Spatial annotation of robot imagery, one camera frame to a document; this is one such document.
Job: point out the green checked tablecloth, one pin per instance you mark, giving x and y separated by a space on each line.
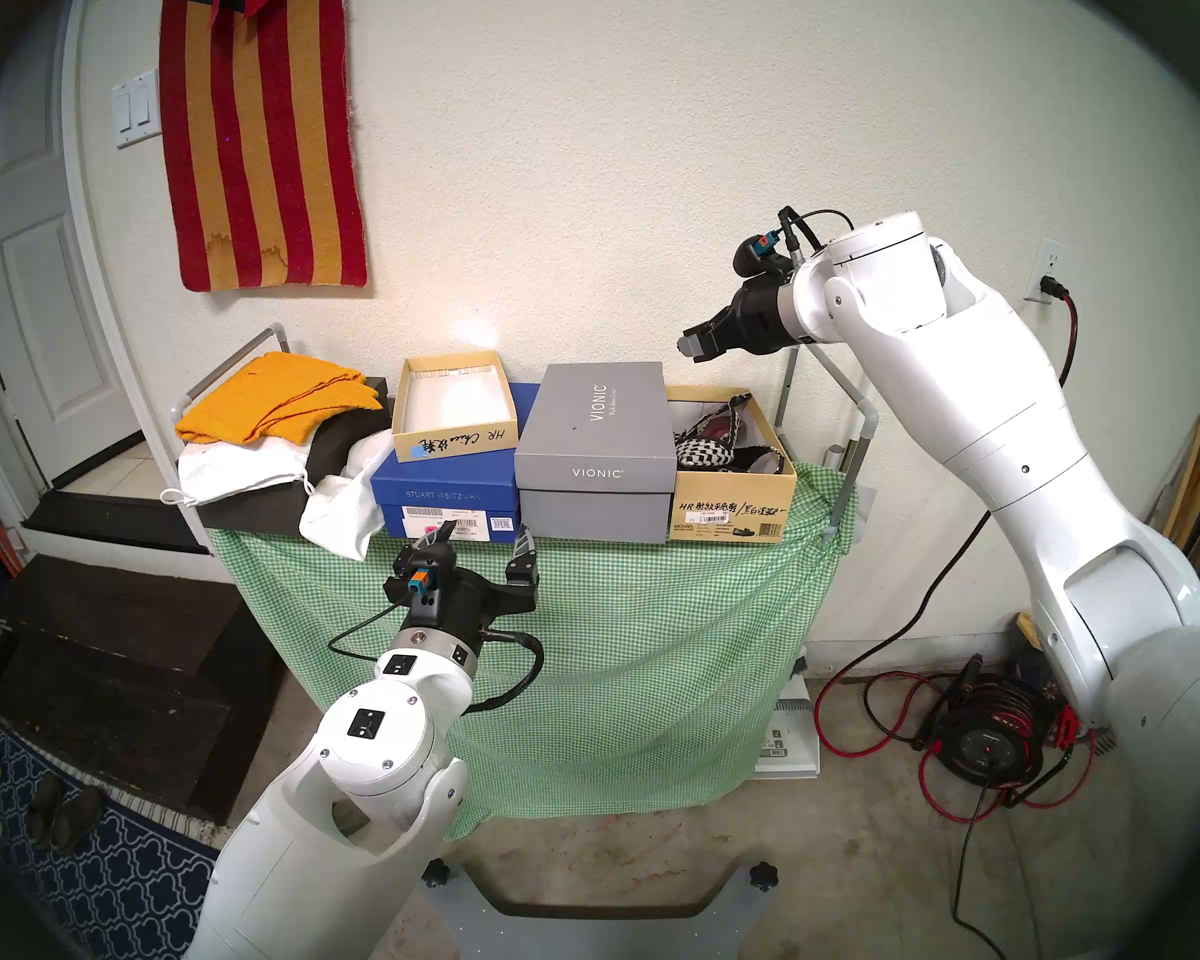
610 658

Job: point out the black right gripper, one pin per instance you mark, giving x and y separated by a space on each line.
760 318

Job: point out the white wall outlet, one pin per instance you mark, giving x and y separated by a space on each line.
1048 263

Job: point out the blue Stuart Weitzman shoe box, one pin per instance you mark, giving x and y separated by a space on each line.
440 488

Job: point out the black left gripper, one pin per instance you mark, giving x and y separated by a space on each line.
465 608

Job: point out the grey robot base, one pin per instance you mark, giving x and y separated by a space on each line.
600 928

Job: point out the tan shoe box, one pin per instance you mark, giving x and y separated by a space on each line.
730 508

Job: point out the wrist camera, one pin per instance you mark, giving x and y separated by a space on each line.
425 578
760 253

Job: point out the white light switch plate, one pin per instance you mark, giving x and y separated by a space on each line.
135 108

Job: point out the white device under table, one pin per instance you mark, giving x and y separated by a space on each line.
788 738

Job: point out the orange folded cloth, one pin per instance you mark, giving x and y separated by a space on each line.
270 393

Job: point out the dark brown floor mat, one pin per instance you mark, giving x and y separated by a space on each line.
120 668

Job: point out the red yellow striped wall hanging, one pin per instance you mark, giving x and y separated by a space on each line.
260 138

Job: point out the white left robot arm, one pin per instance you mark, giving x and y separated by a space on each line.
380 738

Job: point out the small tan open box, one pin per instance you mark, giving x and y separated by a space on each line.
455 403

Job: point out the black base knob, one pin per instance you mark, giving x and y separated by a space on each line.
763 876
435 874

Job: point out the dark slipper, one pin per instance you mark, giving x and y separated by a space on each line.
80 818
42 808

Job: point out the houndstooth slingback heel shoe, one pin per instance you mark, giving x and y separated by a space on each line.
705 453
760 460

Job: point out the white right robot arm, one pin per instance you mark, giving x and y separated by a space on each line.
960 388

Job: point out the grey Vionic shoe box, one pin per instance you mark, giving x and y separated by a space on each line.
590 418

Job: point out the white cloth dust bag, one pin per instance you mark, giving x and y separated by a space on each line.
340 513

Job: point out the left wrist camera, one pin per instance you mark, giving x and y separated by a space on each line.
425 578

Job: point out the blue patterned rug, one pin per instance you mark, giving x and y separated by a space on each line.
120 888

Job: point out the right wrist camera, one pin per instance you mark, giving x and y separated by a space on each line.
760 253

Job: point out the black flat box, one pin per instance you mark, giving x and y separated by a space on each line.
250 513

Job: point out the white panel door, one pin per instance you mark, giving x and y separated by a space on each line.
40 268

